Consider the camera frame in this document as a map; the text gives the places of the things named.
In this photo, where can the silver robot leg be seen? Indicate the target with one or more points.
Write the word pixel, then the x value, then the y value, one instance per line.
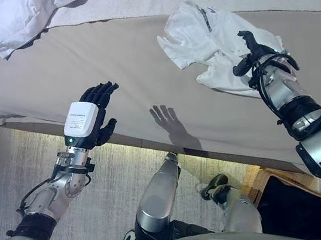
pixel 157 199
pixel 242 213

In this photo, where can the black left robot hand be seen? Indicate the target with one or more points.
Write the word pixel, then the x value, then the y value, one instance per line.
pixel 83 119

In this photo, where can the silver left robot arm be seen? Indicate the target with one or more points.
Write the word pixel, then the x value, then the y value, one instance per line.
pixel 48 200

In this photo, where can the silver right robot leg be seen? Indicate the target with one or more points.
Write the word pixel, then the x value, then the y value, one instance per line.
pixel 242 213

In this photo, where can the brown woven basket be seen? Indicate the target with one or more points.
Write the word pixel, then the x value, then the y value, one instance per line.
pixel 258 175

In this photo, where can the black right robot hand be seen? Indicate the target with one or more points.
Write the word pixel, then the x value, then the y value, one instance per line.
pixel 262 52

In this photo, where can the bed with beige cover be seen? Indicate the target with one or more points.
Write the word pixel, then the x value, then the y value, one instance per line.
pixel 50 73

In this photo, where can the white duvet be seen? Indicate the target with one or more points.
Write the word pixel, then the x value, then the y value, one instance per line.
pixel 22 23

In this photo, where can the silver left robot leg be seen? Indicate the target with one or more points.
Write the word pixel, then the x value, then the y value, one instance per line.
pixel 157 199

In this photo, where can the white shirt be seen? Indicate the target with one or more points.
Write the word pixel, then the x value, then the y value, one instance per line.
pixel 190 37

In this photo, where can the dark right robot foot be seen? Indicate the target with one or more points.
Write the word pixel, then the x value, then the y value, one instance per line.
pixel 216 187

